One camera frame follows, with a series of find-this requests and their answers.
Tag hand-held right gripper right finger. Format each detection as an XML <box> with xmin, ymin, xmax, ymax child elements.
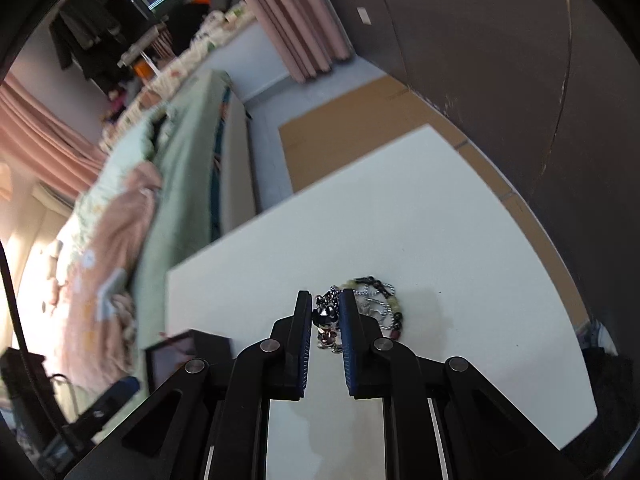
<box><xmin>340</xmin><ymin>289</ymin><xmax>585</xmax><ymax>480</ymax></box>

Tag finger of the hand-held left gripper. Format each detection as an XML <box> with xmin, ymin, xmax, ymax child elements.
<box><xmin>75</xmin><ymin>376</ymin><xmax>141</xmax><ymax>423</ymax></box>

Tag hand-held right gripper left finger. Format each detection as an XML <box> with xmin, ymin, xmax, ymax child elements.
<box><xmin>64</xmin><ymin>290</ymin><xmax>313</xmax><ymax>480</ymax></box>

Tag silver chain bracelet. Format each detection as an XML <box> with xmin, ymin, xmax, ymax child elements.
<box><xmin>312</xmin><ymin>285</ymin><xmax>346</xmax><ymax>353</ymax></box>

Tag multicolour bead bracelet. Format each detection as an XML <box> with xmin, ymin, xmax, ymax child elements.
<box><xmin>340</xmin><ymin>276</ymin><xmax>405</xmax><ymax>342</ymax></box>

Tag black jewelry box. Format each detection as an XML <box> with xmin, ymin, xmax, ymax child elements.
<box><xmin>145</xmin><ymin>329</ymin><xmax>233</xmax><ymax>396</ymax></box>

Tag white low table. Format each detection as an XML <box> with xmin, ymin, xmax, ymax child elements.
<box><xmin>165</xmin><ymin>124</ymin><xmax>598</xmax><ymax>480</ymax></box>

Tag pink duck print blanket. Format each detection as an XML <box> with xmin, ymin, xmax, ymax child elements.
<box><xmin>55</xmin><ymin>162</ymin><xmax>163</xmax><ymax>391</ymax></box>

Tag green bed sheet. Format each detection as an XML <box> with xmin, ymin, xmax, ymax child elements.
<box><xmin>135</xmin><ymin>70</ymin><xmax>231</xmax><ymax>351</ymax></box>

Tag white floral quilt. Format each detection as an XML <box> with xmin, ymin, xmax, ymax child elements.
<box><xmin>70</xmin><ymin>110</ymin><xmax>171</xmax><ymax>241</ymax></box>

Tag dark fuzzy rug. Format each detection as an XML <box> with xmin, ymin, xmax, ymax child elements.
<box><xmin>575</xmin><ymin>325</ymin><xmax>640</xmax><ymax>476</ymax></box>

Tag pink curtain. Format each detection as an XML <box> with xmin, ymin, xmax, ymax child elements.
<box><xmin>217</xmin><ymin>0</ymin><xmax>353</xmax><ymax>83</ymax></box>
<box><xmin>0</xmin><ymin>72</ymin><xmax>108</xmax><ymax>201</ymax></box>

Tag printed window seat cushion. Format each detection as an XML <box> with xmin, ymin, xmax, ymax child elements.
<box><xmin>100</xmin><ymin>2</ymin><xmax>258</xmax><ymax>151</ymax></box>

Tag small white folding table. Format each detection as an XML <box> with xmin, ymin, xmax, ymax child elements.
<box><xmin>117</xmin><ymin>22</ymin><xmax>171</xmax><ymax>68</ymax></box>

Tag hanging dark clothes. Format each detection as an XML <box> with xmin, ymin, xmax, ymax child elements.
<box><xmin>50</xmin><ymin>0</ymin><xmax>151</xmax><ymax>96</ymax></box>

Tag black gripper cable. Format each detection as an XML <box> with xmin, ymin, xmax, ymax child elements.
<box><xmin>0</xmin><ymin>240</ymin><xmax>86</xmax><ymax>456</ymax></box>

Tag beige bed frame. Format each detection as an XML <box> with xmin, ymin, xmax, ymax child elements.
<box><xmin>220</xmin><ymin>87</ymin><xmax>258</xmax><ymax>241</ymax></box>

